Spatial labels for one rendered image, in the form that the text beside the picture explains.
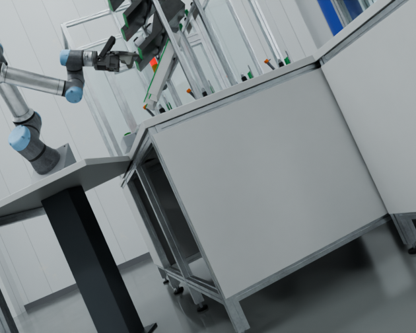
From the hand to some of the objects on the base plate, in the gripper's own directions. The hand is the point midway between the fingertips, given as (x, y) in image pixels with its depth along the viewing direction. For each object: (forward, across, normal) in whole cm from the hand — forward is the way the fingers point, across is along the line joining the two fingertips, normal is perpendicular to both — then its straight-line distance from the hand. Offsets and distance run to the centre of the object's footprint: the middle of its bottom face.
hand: (137, 55), depth 219 cm
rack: (+35, +8, -27) cm, 45 cm away
